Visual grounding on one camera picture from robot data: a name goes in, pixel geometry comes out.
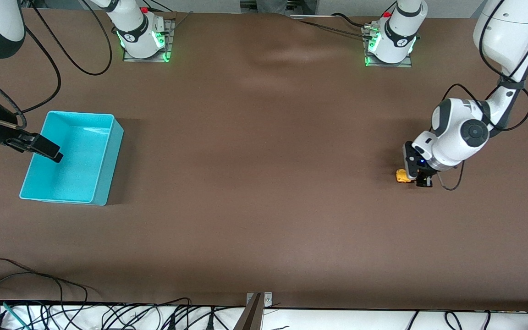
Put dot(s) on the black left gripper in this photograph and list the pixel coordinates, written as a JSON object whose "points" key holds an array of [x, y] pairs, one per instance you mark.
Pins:
{"points": [[425, 176]]}

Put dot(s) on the yellow beetle toy car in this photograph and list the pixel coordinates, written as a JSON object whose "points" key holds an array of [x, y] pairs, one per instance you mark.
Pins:
{"points": [[401, 176]]}

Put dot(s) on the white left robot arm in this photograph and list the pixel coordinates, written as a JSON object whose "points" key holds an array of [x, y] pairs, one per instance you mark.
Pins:
{"points": [[461, 137]]}

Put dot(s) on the turquoise plastic bin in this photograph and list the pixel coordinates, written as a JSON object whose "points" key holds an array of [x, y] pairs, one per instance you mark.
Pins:
{"points": [[76, 160]]}

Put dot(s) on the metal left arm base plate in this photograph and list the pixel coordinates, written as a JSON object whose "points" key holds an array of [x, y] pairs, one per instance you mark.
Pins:
{"points": [[390, 65]]}

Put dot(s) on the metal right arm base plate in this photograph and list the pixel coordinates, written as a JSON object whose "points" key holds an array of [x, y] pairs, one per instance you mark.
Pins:
{"points": [[171, 39]]}

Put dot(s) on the small metal edge bracket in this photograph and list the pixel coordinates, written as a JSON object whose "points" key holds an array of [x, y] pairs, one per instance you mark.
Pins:
{"points": [[267, 300]]}

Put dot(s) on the grey metal post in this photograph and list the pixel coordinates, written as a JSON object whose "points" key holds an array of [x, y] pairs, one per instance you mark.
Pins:
{"points": [[251, 318]]}

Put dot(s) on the aluminium frame rail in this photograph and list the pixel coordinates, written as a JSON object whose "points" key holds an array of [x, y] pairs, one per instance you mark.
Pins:
{"points": [[245, 3]]}

